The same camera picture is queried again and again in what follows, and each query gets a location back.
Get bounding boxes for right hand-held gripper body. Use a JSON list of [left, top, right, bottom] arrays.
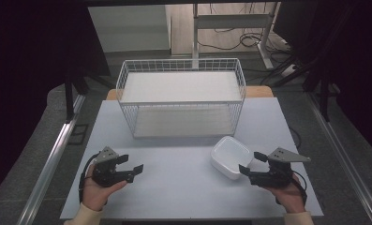
[[248, 147, 312, 189]]

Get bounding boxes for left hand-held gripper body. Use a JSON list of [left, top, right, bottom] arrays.
[[91, 146, 135, 188]]

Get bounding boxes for white plastic container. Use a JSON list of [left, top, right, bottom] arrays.
[[209, 135, 255, 181]]

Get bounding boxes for white wire basket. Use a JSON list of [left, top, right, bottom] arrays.
[[115, 57, 247, 140]]

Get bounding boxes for person's left hand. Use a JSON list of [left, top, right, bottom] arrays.
[[82, 164, 128, 212]]

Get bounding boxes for person's right hand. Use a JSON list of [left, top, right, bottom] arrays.
[[262, 173, 307, 216]]

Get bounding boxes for black metal stand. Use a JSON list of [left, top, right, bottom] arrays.
[[64, 73, 91, 124], [302, 69, 341, 123]]

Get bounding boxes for white power strip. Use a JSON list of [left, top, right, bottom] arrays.
[[280, 63, 301, 78]]

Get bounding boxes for black curtain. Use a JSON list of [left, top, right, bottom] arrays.
[[0, 0, 112, 204], [272, 0, 372, 158]]

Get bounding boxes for white panel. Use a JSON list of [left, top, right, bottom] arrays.
[[87, 4, 172, 53]]

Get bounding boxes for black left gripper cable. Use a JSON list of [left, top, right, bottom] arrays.
[[78, 152, 99, 204]]

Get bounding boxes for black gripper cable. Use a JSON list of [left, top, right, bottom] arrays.
[[78, 152, 99, 204], [275, 170, 308, 206]]

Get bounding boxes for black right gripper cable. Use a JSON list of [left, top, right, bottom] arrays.
[[275, 170, 308, 206]]

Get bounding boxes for aluminium rail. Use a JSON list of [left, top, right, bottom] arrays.
[[16, 93, 87, 225], [305, 93, 372, 225]]

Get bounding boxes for black floor cables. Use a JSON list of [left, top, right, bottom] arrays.
[[196, 27, 290, 53]]

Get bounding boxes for white desk frame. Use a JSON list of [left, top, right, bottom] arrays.
[[191, 2, 282, 70]]

